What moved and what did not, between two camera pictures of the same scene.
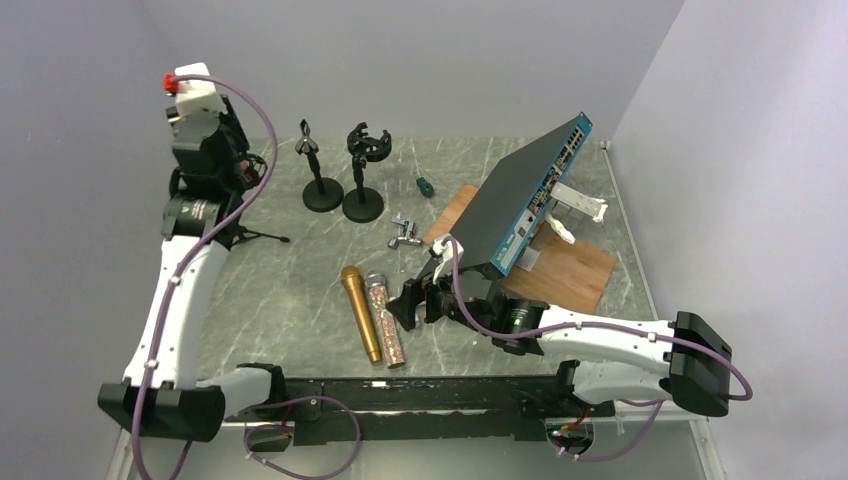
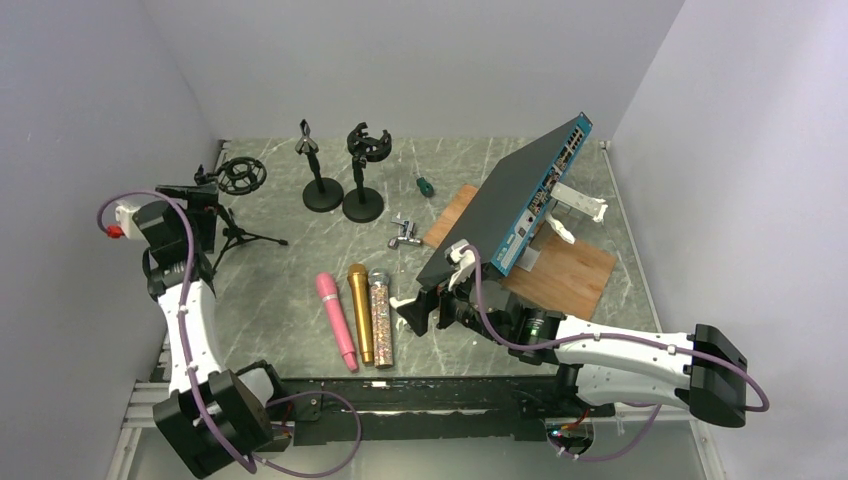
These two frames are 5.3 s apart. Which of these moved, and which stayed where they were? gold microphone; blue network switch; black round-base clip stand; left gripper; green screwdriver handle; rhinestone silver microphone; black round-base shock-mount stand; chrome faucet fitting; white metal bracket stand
Moved: gold microphone; rhinestone silver microphone; left gripper
Stayed: chrome faucet fitting; black round-base clip stand; green screwdriver handle; black round-base shock-mount stand; blue network switch; white metal bracket stand
